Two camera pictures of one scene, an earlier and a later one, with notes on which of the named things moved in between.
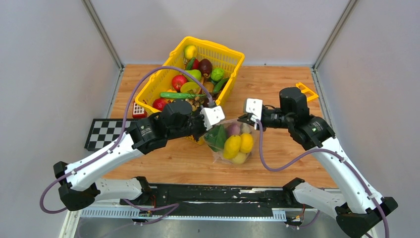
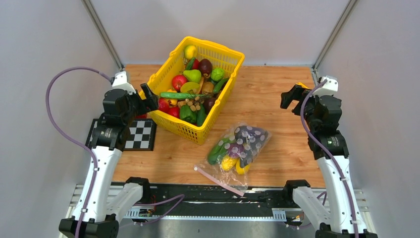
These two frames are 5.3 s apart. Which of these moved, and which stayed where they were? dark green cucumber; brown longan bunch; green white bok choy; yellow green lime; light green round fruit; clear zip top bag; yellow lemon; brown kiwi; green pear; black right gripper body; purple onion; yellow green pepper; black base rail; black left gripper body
Moved: green white bok choy; clear zip top bag; yellow lemon; black left gripper body; black right gripper body; purple onion
Stayed: yellow green lime; light green round fruit; brown kiwi; yellow green pepper; dark green cucumber; green pear; black base rail; brown longan bunch
